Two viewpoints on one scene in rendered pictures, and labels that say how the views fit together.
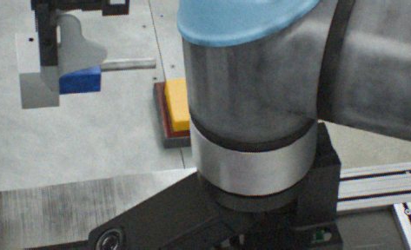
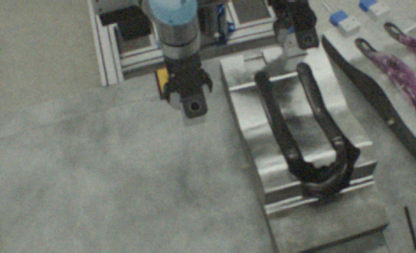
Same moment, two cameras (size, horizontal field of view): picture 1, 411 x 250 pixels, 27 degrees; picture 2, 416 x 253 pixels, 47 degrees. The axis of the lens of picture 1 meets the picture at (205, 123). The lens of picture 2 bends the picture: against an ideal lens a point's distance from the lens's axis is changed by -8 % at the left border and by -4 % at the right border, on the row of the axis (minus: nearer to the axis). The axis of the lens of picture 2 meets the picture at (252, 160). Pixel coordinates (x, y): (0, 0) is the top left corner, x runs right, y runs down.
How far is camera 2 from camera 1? 86 cm
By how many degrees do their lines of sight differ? 43
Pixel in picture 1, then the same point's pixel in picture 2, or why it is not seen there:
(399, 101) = not seen: outside the picture
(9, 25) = (126, 165)
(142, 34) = (126, 109)
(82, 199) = (240, 98)
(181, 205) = (301, 14)
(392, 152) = (72, 85)
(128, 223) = (302, 33)
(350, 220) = not seen: hidden behind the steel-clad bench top
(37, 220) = (252, 112)
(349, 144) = not seen: hidden behind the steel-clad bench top
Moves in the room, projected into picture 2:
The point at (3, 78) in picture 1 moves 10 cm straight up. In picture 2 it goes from (159, 161) to (153, 144)
